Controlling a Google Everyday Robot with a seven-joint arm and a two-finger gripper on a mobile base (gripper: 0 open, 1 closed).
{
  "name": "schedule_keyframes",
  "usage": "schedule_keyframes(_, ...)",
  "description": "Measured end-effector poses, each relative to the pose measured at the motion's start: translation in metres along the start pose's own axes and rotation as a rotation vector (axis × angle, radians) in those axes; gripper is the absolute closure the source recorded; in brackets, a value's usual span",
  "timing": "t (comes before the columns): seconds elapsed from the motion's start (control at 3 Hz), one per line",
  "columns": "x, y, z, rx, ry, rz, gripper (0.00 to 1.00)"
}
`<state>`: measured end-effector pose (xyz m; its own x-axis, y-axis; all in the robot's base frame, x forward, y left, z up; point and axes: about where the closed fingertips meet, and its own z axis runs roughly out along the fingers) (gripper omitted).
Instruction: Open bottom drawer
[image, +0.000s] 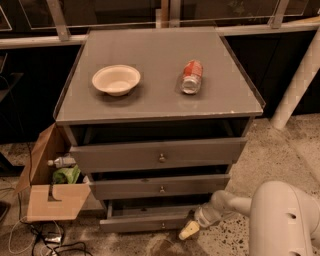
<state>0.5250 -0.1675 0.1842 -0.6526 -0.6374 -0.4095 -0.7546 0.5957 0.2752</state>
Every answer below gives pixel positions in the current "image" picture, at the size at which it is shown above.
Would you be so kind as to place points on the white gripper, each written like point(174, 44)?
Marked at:
point(205, 214)

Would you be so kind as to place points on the grey bottom drawer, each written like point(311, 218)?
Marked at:
point(146, 214)

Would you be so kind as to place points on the grey drawer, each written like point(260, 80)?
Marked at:
point(157, 155)
point(157, 187)
point(146, 214)

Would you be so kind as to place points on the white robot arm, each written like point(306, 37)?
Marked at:
point(283, 220)

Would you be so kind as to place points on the grey middle drawer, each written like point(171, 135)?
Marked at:
point(157, 187)

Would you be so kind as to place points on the grey top drawer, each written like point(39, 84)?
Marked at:
point(157, 155)

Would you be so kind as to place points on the grey drawer cabinet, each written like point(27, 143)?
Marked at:
point(157, 110)

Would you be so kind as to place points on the green plastic bag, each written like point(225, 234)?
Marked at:
point(66, 175)

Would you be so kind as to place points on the clear plastic bottle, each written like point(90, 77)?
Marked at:
point(62, 162)

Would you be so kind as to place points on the red soda can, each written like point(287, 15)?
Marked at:
point(192, 77)

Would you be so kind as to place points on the brown cardboard box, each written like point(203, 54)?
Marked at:
point(49, 202)

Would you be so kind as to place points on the white paper bowl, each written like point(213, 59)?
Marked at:
point(116, 80)

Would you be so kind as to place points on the white slanted pole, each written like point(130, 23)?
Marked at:
point(305, 73)

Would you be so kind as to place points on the metal window rail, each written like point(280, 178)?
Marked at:
point(42, 23)

